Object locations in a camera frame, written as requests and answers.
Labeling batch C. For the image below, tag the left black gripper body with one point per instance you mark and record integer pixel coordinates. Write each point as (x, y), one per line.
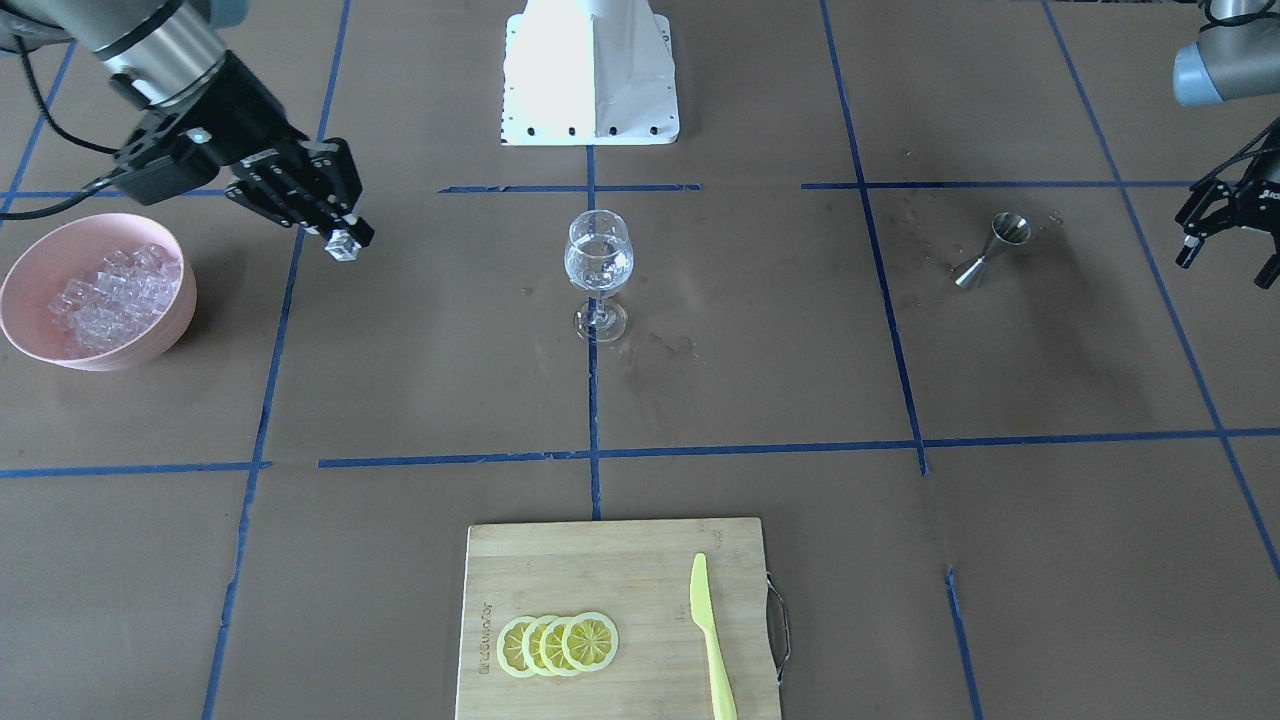
(1243, 207)

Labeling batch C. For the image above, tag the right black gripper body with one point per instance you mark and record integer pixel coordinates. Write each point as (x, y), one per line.
(247, 112)

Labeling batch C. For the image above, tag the clear wine glass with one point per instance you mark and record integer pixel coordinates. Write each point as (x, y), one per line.
(598, 259)

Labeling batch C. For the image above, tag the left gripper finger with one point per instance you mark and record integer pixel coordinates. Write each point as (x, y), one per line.
(1270, 271)
(1207, 211)

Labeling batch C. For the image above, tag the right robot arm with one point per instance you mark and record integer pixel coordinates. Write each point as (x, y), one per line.
(156, 52)

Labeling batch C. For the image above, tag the clear ice cube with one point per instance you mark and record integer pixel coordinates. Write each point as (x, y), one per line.
(342, 246)

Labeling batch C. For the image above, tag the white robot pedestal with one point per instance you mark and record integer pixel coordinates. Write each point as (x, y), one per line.
(589, 73)

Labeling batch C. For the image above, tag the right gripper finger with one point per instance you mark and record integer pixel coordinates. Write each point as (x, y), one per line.
(337, 191)
(276, 195)

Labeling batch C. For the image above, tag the yellow plastic knife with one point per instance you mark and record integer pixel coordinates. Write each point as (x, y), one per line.
(702, 614)

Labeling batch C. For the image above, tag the wooden cutting board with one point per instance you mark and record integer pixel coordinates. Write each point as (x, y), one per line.
(654, 619)

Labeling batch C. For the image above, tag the lemon slice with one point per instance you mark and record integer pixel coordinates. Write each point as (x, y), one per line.
(593, 642)
(532, 645)
(511, 655)
(555, 647)

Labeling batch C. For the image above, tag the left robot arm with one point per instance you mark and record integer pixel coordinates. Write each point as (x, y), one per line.
(1235, 56)

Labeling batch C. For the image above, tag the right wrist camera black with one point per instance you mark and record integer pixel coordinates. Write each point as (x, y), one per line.
(153, 167)

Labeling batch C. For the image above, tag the pink bowl of ice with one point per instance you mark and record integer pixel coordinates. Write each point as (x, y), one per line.
(101, 294)

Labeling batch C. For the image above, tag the steel double jigger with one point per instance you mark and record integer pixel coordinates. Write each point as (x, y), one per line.
(1007, 231)

